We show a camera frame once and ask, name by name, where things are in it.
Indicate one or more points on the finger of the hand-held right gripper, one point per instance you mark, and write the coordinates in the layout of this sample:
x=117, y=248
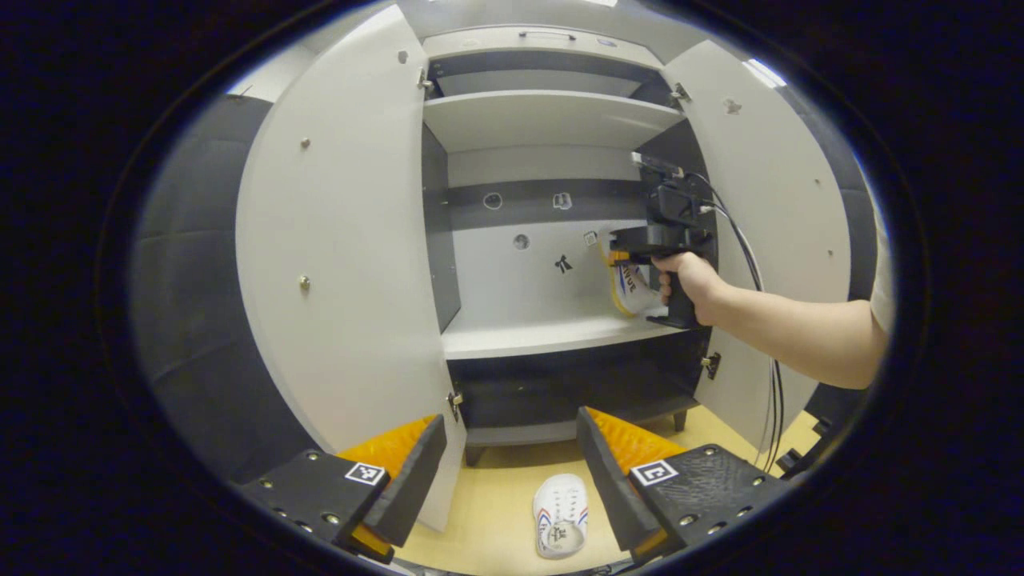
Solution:
x=632, y=240

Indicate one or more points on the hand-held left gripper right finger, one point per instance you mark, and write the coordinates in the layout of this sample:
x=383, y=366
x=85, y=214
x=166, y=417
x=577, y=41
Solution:
x=612, y=488

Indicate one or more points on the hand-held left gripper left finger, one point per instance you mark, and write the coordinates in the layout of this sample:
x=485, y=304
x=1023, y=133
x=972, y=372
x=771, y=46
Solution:
x=412, y=488

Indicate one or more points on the white striped shoe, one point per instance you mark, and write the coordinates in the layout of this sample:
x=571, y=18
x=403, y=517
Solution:
x=632, y=290
x=560, y=512

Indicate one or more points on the grey cabinet door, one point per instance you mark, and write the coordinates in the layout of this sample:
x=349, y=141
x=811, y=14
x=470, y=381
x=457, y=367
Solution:
x=344, y=240
x=784, y=200

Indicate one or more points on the grey shoe cabinet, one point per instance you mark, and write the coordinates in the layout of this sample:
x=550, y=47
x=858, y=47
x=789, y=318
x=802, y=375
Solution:
x=552, y=120

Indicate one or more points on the grey cabinet drawer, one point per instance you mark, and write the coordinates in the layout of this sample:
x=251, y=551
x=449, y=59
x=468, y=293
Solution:
x=496, y=44

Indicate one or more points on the small ceiling light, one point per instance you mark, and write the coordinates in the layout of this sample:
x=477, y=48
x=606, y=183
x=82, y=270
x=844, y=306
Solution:
x=766, y=72

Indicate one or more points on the person's white shirt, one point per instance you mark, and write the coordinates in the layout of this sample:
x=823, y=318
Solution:
x=882, y=288

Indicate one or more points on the black quilted cloth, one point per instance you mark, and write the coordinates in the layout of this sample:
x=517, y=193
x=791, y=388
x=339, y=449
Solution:
x=208, y=304

